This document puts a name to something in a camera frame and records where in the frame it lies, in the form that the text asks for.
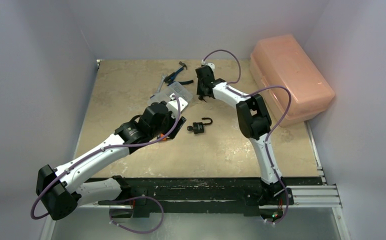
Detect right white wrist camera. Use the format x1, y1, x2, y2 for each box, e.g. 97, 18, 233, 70
201, 59, 215, 71

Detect orange padlock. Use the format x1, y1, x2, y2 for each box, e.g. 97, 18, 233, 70
157, 134, 170, 141

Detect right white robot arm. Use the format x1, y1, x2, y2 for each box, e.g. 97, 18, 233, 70
195, 63, 290, 205

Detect pink plastic storage box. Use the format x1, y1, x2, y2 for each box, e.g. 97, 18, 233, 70
249, 34, 335, 127

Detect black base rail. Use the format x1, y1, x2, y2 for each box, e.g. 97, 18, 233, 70
98, 177, 323, 219

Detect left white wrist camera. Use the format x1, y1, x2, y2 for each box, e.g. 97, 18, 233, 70
166, 93, 189, 117

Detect small hammer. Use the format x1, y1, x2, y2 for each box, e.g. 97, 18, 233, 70
178, 61, 188, 70

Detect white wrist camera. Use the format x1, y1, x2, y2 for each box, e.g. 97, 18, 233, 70
201, 59, 215, 71
166, 93, 189, 117

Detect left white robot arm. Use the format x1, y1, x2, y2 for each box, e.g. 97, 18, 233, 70
30, 97, 188, 221

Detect clear plastic screw box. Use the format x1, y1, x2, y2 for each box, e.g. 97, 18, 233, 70
147, 82, 193, 105

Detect silver wrench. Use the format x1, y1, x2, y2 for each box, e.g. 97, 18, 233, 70
155, 74, 167, 94

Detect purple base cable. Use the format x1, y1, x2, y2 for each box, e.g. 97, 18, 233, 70
108, 194, 166, 235

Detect black padlock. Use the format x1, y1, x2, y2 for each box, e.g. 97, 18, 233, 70
192, 117, 213, 135

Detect blue handled pliers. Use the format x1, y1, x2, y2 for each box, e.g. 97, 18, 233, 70
163, 65, 195, 86

